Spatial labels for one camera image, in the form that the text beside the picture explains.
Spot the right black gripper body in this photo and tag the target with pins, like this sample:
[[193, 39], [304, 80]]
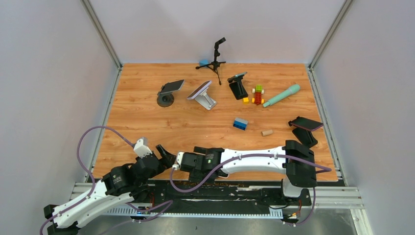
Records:
[[197, 177]]

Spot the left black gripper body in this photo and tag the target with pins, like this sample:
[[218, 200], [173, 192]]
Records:
[[159, 170]]

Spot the purple dark smartphone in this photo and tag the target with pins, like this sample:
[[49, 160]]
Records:
[[305, 123]]

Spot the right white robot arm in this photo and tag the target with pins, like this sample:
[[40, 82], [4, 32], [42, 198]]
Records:
[[294, 160]]

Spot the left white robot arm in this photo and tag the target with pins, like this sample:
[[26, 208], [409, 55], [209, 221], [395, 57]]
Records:
[[123, 184]]

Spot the white folding phone stand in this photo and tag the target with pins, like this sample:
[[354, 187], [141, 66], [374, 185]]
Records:
[[205, 100]]

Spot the lavender phone on white stand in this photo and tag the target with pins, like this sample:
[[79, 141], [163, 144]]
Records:
[[202, 88]]

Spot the dark round-base phone stand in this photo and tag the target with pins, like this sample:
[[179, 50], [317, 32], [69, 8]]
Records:
[[165, 100]]

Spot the black phone stand rear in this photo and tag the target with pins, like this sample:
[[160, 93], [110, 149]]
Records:
[[238, 89]]

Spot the black phone stand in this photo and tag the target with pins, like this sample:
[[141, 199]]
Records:
[[305, 137], [238, 89]]

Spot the grey phone on round stand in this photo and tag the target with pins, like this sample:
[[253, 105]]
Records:
[[171, 87]]

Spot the blue phone on black stand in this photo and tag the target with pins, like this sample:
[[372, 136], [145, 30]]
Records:
[[236, 77]]

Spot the black phone stand right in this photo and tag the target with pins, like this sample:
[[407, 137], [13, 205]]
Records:
[[305, 137]]

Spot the blue grey duplo brick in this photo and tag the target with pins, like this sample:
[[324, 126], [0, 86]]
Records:
[[240, 123]]

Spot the wooden cylinder peg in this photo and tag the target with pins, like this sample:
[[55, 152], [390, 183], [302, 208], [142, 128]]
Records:
[[267, 132]]

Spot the red green toy brick car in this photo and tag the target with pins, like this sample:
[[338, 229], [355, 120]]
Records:
[[258, 91]]

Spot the black mini tripod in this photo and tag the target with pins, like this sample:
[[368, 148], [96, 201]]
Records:
[[215, 64]]

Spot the teal small block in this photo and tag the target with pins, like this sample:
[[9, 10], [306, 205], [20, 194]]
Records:
[[204, 62]]

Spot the teal cylinder toy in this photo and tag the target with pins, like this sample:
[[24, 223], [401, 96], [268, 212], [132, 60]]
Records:
[[286, 93]]

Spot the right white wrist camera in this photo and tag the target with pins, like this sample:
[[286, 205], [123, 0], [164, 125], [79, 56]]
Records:
[[178, 161]]

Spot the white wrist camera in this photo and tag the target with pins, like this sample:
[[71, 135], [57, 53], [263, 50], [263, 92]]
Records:
[[178, 161], [141, 148]]

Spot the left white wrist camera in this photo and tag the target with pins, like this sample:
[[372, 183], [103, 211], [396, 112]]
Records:
[[141, 148]]

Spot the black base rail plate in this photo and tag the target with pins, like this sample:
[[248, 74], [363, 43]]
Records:
[[220, 199]]

